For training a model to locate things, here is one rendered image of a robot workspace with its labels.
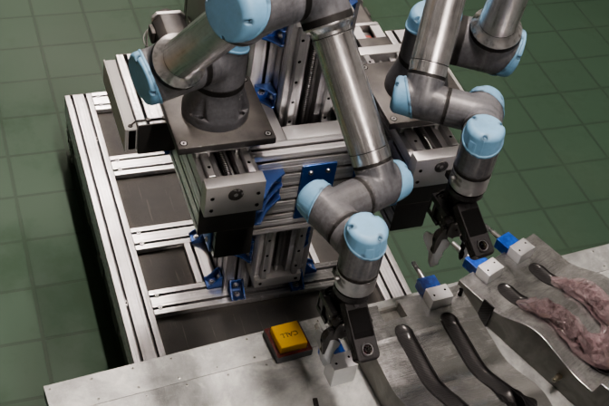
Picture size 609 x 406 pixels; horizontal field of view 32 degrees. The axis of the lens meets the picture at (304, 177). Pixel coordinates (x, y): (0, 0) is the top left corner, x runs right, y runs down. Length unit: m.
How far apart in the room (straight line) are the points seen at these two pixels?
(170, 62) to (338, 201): 0.47
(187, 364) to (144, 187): 1.26
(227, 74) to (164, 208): 1.13
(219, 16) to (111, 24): 2.56
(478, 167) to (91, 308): 1.64
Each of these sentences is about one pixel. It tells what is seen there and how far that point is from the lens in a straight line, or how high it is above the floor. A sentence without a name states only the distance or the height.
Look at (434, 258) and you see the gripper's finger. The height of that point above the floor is 1.04.
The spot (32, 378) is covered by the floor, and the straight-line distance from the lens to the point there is 3.17.
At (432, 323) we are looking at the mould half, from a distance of 2.24.
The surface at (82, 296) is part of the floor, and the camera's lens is 3.35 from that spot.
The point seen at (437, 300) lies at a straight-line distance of 2.25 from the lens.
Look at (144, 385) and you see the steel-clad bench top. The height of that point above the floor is 0.80.
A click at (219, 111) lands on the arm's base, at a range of 2.30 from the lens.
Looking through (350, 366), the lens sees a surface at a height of 0.96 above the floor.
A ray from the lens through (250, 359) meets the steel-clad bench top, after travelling 2.22.
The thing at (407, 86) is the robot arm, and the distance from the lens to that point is 2.05.
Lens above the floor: 2.58
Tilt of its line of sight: 43 degrees down
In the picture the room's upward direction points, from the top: 11 degrees clockwise
